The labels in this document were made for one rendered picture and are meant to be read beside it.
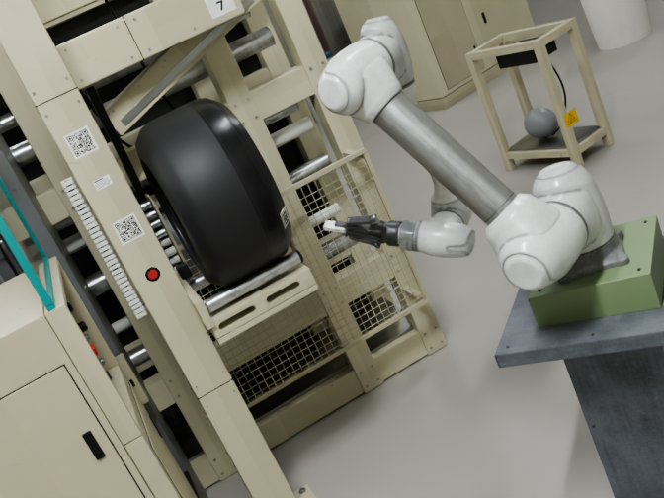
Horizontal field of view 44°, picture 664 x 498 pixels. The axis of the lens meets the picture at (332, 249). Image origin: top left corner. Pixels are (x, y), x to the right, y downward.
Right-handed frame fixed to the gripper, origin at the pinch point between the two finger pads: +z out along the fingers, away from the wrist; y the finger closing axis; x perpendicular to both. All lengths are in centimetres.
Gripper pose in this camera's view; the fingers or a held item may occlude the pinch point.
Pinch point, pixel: (335, 226)
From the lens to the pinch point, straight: 247.9
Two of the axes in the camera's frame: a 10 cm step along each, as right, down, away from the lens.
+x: 3.0, -7.5, 5.9
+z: -9.4, -1.2, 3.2
